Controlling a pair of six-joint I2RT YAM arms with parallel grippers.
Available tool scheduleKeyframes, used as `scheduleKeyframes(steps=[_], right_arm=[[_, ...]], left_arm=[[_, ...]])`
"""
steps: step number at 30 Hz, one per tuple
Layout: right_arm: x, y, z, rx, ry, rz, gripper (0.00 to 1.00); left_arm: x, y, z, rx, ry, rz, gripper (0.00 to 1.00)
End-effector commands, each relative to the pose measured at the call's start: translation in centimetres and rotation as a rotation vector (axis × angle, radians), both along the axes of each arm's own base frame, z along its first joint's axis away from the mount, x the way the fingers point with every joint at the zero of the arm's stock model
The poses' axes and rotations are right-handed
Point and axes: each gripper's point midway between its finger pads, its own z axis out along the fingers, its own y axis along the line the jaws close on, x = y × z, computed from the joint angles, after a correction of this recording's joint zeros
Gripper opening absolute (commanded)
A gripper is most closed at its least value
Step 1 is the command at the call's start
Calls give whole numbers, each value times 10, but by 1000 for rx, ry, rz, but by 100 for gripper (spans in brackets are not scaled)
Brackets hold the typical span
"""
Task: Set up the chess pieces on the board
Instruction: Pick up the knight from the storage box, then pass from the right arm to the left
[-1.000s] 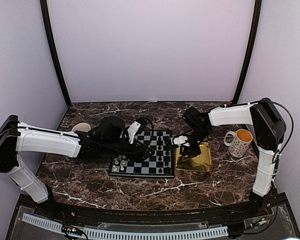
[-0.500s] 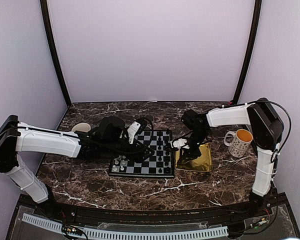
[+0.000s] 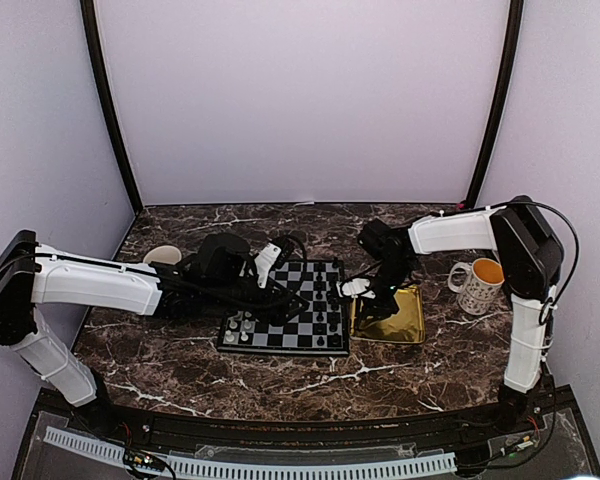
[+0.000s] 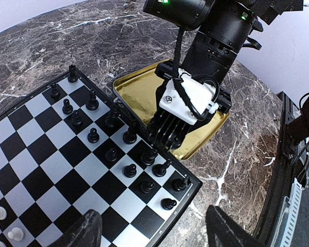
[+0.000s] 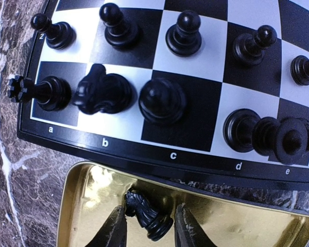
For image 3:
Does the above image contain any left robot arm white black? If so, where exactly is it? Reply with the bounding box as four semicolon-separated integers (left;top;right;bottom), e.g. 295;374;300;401
0;230;306;436

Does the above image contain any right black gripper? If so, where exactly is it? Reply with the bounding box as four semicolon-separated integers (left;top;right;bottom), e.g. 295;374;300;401
355;258;417;329

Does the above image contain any yellow inside cactus mug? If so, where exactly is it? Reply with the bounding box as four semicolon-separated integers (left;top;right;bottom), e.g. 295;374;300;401
447;258;504;316

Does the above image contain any left black frame post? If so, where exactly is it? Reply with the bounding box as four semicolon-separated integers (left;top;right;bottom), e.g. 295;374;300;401
80;0;144;215

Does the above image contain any white slotted cable duct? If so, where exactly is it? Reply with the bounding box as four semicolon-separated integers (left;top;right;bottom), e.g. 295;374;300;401
44;427;457;480

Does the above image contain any black white chess board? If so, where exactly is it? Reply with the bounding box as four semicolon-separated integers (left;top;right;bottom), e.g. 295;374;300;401
216;258;350;357

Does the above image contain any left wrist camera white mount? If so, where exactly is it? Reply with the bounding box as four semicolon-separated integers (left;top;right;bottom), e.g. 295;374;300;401
254;243;282;289

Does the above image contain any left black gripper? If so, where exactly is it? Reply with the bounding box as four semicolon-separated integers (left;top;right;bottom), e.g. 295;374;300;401
205;277;310;327

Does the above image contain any black front rail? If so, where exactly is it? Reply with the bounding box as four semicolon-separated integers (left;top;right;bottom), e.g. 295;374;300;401
114;405;499;448

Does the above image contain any gold metal tray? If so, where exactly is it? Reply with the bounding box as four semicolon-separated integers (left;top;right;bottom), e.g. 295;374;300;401
350;285;426;345

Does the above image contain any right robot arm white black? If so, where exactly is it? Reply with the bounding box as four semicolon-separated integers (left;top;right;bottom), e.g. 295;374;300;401
335;196;568;434

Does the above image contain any tall cactus print mug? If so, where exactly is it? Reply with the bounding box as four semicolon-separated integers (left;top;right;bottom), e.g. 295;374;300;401
143;245;182;265

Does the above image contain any right black frame post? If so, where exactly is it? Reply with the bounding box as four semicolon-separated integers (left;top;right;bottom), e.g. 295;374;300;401
462;0;524;209

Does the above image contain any black frame post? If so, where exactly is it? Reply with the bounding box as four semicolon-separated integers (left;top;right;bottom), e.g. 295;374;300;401
462;0;524;209
80;0;144;215

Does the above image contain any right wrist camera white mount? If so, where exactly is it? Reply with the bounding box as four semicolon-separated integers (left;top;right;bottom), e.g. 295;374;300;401
336;278;375;298

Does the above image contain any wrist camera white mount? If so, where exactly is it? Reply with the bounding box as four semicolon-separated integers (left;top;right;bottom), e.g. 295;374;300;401
336;278;375;298
254;243;282;289

